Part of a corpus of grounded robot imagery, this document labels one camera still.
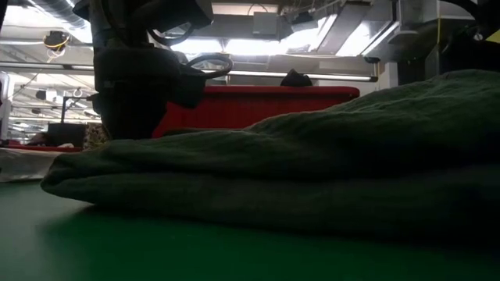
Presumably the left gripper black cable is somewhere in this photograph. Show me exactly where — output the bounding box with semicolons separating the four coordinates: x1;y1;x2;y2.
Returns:
147;22;234;81

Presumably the red background bin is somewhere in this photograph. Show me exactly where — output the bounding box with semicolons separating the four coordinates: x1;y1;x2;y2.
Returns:
0;140;84;153

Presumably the black background stand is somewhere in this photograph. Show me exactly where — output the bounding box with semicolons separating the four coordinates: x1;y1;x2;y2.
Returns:
60;93;97;125

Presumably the black monitor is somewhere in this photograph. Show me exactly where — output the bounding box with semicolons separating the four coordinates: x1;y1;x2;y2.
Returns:
46;123;88;148

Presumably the dark denim garment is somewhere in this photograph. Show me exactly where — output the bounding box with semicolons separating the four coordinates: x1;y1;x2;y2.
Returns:
280;69;314;87

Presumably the black ceiling device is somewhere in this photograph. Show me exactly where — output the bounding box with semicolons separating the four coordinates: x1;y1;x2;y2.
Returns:
41;30;72;52

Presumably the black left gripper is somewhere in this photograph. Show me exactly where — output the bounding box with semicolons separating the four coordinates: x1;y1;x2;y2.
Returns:
92;45;208;141

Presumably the dark green garment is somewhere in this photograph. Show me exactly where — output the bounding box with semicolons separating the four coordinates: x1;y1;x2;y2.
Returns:
41;69;500;251

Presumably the green table mat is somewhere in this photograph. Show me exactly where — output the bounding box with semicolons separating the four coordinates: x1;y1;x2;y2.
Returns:
0;180;500;281

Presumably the red plastic laundry bin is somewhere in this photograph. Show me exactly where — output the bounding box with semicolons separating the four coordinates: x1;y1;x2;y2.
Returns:
152;85;361;140

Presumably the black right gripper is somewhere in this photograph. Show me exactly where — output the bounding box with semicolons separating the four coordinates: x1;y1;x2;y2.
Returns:
440;22;500;74

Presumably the LED light bar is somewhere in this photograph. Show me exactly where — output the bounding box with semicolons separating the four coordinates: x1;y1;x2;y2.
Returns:
0;62;379;83

